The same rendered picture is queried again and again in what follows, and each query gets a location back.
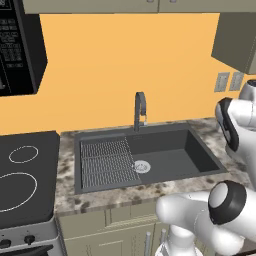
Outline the dark grey sink tap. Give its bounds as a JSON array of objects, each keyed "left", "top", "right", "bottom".
[{"left": 133, "top": 91, "right": 149, "bottom": 133}]

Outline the silver sink drain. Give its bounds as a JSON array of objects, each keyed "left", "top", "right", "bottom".
[{"left": 133, "top": 159, "right": 152, "bottom": 175}]

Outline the grey ribbed sink rack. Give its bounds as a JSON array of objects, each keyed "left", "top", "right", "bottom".
[{"left": 79, "top": 136, "right": 143, "bottom": 189}]

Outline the dark grey sink basin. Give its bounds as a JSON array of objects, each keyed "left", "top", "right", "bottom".
[{"left": 73, "top": 122, "right": 230, "bottom": 196}]

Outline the beige base cupboard door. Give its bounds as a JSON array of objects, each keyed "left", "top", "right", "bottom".
[{"left": 62, "top": 223, "right": 157, "bottom": 256}]

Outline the black hob with oven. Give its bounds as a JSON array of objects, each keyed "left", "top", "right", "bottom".
[{"left": 0, "top": 130, "right": 65, "bottom": 256}]

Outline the black microwave oven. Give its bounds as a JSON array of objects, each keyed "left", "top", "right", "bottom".
[{"left": 0, "top": 0, "right": 49, "bottom": 98}]

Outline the black oven knob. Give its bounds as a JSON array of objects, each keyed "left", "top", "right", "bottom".
[
  {"left": 23, "top": 234, "right": 37, "bottom": 246},
  {"left": 0, "top": 238, "right": 12, "bottom": 250}
]

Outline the grey wall socket plate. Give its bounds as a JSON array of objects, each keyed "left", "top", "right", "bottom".
[
  {"left": 213, "top": 71, "right": 231, "bottom": 93},
  {"left": 229, "top": 71, "right": 246, "bottom": 92}
]

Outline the silver cupboard bar handle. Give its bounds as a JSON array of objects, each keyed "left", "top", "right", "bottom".
[
  {"left": 145, "top": 230, "right": 153, "bottom": 256},
  {"left": 160, "top": 227, "right": 168, "bottom": 246}
]

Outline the beige wall cupboard door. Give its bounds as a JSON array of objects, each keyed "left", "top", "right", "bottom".
[
  {"left": 21, "top": 0, "right": 160, "bottom": 15},
  {"left": 158, "top": 0, "right": 256, "bottom": 14}
]

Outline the beige corner wall cupboard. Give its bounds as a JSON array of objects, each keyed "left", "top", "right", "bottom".
[{"left": 211, "top": 12, "right": 256, "bottom": 75}]

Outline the black oven door handle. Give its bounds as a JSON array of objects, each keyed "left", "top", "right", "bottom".
[{"left": 0, "top": 244, "right": 55, "bottom": 256}]

